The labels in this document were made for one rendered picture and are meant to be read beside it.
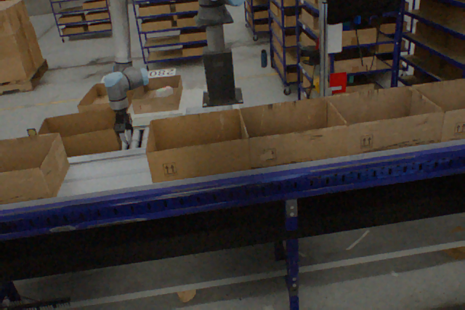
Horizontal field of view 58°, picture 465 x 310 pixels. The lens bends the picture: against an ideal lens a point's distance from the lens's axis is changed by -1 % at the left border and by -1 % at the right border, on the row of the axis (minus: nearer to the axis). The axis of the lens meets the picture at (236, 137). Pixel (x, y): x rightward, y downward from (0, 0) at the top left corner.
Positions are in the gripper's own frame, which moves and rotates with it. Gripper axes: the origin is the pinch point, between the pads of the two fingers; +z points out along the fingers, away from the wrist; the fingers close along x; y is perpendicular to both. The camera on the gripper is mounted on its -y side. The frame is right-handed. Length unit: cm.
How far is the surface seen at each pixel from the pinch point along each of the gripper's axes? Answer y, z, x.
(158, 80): 85, -3, -13
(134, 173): -43.1, -7.6, -8.9
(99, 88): 88, -1, 29
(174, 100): 46, -2, -24
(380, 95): -29, -22, -122
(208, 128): -29, -17, -43
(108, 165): -33.4, -7.6, 3.3
